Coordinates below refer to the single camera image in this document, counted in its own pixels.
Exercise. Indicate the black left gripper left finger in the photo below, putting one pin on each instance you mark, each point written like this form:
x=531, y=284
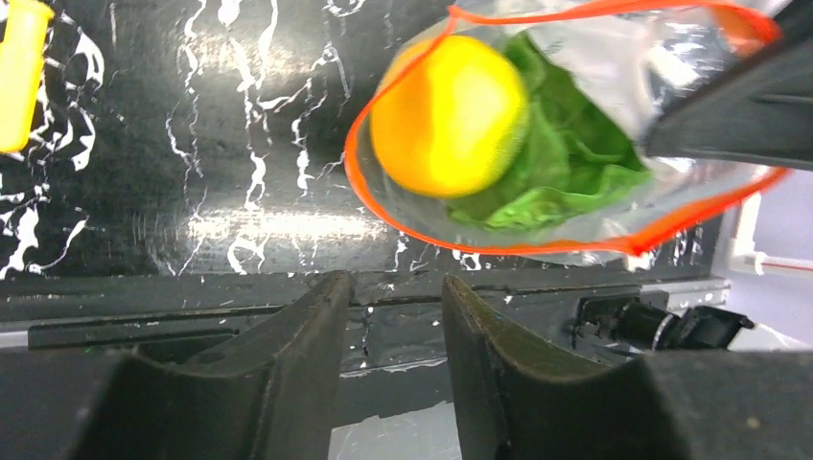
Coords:
x=267, y=393

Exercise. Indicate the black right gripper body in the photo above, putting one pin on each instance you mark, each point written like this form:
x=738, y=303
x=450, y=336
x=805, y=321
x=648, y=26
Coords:
x=759, y=111

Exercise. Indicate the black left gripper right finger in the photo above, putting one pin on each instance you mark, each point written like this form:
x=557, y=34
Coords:
x=580, y=395

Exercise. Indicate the green lettuce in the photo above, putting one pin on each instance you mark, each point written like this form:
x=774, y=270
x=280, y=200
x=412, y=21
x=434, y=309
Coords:
x=574, y=160

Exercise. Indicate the clear zip bag orange zipper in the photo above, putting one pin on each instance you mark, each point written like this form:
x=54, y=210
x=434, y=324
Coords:
x=633, y=60

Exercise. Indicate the green yellow mango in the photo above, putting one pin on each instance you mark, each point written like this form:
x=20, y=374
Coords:
x=453, y=123

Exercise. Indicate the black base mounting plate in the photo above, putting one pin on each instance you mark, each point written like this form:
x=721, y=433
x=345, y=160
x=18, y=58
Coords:
x=394, y=317

